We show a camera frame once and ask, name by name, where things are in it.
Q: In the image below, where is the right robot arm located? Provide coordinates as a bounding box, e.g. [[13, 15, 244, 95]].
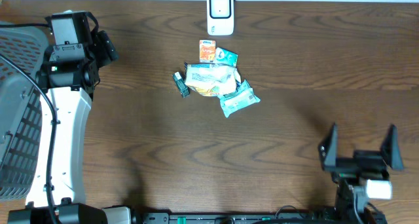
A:
[[318, 124, 404, 223]]

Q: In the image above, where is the teal tissue pack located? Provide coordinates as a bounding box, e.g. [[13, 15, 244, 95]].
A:
[[213, 47, 238, 67]]

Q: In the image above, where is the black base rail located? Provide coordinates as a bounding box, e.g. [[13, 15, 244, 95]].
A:
[[141, 212, 328, 224]]

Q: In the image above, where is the orange tissue pack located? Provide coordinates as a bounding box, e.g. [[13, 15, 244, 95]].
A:
[[199, 40, 216, 63]]

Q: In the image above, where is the yellow chips bag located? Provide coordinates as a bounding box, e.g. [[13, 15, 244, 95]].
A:
[[185, 63, 242, 97]]

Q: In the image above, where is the light green snack packet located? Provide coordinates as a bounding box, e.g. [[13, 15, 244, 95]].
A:
[[219, 80, 261, 118]]

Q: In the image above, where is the grey plastic basket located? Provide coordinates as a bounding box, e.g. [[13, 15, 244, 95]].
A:
[[1, 27, 48, 201]]

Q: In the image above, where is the dark green small box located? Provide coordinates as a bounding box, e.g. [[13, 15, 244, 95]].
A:
[[172, 72, 190, 98]]

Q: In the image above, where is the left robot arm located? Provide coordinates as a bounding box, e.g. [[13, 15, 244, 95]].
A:
[[1, 10, 137, 223]]

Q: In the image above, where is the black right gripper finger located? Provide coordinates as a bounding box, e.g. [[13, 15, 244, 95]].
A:
[[318, 123, 338, 171], [380, 124, 404, 171]]

